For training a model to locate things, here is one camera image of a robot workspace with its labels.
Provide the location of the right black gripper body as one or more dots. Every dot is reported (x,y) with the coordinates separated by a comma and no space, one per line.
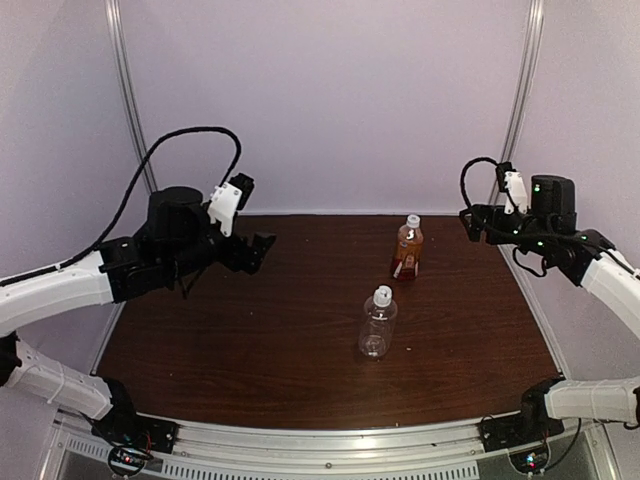
(493,213)

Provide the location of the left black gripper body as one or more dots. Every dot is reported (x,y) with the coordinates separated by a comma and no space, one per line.
(230,259)

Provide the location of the amber tea bottle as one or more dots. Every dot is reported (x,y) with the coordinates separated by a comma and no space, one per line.
(407,253)

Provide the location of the clear plastic bottle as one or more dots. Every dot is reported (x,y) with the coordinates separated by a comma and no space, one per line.
(376,329)

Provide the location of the white cap of clear bottle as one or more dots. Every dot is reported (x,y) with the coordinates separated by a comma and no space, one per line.
(382,296)

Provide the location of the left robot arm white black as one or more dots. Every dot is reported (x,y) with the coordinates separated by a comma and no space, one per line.
(184,233)

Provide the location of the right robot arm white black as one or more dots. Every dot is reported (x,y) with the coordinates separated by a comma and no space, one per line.
(541,219)

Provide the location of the white cap of tea bottle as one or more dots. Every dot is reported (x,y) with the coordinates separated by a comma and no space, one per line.
(413,221)

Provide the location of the right round circuit board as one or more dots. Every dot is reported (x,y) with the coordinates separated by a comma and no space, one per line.
(529,461)

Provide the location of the round circuit board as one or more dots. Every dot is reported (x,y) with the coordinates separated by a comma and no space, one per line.
(126,462)
(529,461)

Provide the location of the left round circuit board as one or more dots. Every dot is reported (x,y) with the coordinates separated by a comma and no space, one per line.
(126,462)

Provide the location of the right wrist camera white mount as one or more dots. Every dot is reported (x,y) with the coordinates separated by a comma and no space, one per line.
(511,184)

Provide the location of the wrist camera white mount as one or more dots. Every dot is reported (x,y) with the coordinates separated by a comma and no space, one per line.
(228,200)
(511,184)

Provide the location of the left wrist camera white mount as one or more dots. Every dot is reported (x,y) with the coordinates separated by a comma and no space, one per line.
(228,200)

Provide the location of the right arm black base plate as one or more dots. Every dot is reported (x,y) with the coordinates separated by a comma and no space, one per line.
(507,432)

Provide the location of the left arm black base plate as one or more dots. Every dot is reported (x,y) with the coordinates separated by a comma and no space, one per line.
(142,432)

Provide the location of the right aluminium frame post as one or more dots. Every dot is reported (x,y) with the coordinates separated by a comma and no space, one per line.
(528,65)

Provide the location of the aluminium frame post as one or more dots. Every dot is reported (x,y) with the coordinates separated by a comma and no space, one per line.
(126,85)
(528,65)

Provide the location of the left aluminium frame post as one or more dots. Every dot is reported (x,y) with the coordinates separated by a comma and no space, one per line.
(126,85)

